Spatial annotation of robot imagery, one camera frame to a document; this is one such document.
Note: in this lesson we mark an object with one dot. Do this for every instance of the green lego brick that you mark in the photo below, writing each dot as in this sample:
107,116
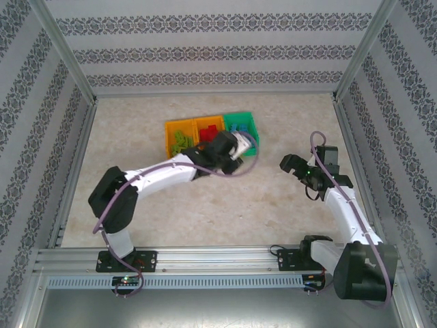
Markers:
179,134
187,141
177,148

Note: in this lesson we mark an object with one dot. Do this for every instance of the blue lego brick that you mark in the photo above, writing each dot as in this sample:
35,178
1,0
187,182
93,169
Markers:
235,128
244,128

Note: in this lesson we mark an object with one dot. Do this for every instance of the aluminium frame leg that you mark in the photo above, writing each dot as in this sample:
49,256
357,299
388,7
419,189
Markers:
31,300
409,307

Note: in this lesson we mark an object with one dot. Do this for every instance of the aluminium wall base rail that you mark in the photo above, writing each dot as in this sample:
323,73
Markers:
215,93

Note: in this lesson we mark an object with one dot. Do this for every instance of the aluminium frame post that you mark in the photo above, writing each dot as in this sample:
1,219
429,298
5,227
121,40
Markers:
65,51
362,51

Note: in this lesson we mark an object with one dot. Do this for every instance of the circuit board with green light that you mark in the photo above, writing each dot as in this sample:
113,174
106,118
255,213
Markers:
126,281

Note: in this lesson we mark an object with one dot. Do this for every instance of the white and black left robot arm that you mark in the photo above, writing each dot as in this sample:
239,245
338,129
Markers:
160,171

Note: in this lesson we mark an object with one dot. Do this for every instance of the green plastic bin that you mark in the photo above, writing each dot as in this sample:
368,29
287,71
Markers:
239,118

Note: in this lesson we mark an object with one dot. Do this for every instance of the orange plastic bin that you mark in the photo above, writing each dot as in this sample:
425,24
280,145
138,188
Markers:
205,122
169,128

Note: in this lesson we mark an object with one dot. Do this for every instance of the circuit board with orange light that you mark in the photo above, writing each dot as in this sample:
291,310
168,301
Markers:
312,278

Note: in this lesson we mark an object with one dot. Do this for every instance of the aluminium side rail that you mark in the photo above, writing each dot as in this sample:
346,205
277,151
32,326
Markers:
74,171
349,136

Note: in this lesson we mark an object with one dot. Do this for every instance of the red lego brick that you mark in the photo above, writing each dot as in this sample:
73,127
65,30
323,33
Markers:
206,134
214,129

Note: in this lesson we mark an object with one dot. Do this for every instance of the grey metal panel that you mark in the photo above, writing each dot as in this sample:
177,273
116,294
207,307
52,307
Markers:
218,311

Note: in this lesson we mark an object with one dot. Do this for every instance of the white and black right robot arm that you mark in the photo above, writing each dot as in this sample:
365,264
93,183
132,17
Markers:
345,212

